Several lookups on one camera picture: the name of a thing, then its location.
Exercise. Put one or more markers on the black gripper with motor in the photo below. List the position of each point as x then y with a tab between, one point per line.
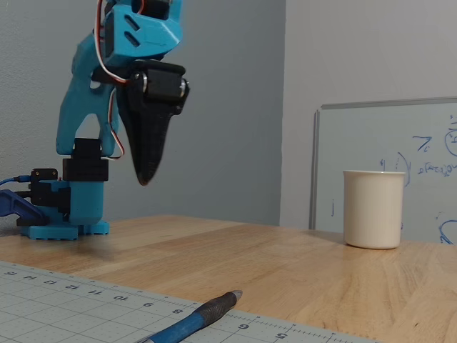
162	86

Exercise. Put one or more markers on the teal 3D-printed robot arm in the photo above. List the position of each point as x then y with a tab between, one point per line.
82	107

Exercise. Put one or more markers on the blue pen with grey grip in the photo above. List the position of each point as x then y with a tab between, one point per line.
189	323

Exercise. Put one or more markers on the dark blue table clamp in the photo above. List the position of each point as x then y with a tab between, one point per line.
18	209

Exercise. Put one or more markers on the grey gridded cutting mat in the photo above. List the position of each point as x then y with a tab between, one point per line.
71	314

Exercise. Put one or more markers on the whiteboard with blue drawings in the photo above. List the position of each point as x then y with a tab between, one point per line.
375	143

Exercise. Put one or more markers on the cream ceramic mug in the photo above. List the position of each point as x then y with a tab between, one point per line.
373	211

